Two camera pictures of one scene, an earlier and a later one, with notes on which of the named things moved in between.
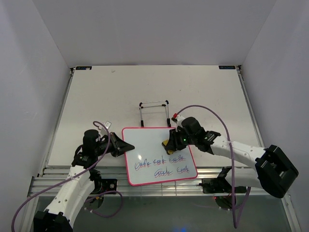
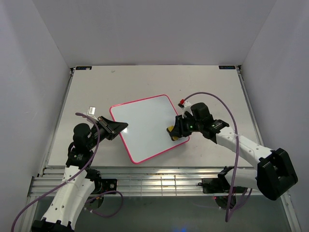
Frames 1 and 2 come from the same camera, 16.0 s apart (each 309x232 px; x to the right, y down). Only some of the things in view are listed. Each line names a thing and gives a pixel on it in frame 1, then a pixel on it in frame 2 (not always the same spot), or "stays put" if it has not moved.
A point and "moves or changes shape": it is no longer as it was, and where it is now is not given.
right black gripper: [174, 143] to [179, 129]
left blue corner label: [83, 68] stays put
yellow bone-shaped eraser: [170, 152] moves or changes shape
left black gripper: [121, 145] to [112, 128]
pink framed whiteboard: [148, 163] to [147, 136]
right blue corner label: [227, 67] stays put
